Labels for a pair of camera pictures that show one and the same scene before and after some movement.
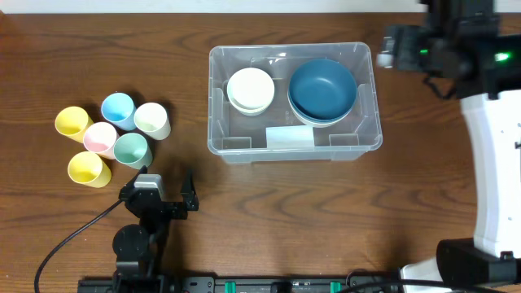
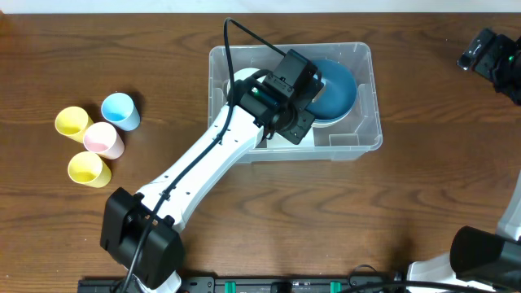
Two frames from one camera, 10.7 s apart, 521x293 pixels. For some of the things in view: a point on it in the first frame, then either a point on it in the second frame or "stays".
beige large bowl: [321, 124] stays
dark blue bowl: [321, 89] stays
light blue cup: [119, 109] stays
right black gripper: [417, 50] -> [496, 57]
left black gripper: [164, 209] -> [308, 112]
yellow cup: [88, 168] stays
